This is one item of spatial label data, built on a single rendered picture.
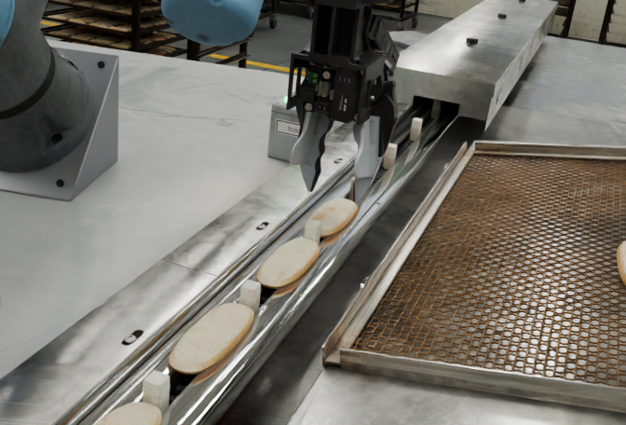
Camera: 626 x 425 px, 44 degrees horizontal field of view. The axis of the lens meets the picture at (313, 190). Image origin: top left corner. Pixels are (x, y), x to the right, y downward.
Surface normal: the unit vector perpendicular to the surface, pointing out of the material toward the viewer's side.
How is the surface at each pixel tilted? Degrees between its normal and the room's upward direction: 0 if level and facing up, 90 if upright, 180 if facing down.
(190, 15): 134
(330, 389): 10
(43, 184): 44
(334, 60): 90
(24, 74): 106
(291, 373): 0
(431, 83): 90
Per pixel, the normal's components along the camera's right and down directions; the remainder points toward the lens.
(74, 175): -0.02, -0.42
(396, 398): -0.06, -0.95
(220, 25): -0.16, 0.90
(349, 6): -0.36, 0.32
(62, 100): 0.91, 0.09
